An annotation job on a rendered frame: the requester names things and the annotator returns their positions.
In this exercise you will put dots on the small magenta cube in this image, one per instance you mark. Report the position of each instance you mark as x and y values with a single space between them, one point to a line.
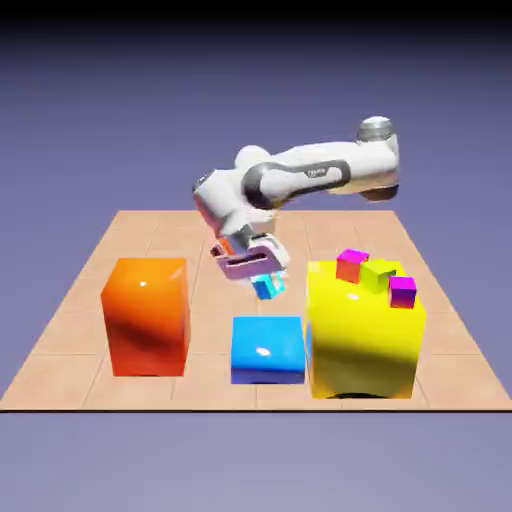
348 266
402 292

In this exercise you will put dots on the large orange box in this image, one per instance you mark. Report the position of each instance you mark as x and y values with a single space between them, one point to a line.
146 320

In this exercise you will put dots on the small yellow-green cube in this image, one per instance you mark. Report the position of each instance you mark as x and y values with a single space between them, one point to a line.
376 275

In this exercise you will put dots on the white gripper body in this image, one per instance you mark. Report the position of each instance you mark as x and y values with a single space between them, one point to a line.
244 264

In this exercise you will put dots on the large blue box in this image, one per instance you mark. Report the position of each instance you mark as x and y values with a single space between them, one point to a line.
267 348

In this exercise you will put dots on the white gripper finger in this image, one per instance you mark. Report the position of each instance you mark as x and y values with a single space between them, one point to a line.
280 283

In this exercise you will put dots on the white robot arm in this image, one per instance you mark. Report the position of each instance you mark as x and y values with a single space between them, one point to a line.
304 176

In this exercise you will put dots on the large yellow box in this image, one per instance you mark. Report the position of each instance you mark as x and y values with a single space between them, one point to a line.
360 344

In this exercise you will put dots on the small blue cube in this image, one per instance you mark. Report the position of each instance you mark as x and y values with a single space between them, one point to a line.
264 289

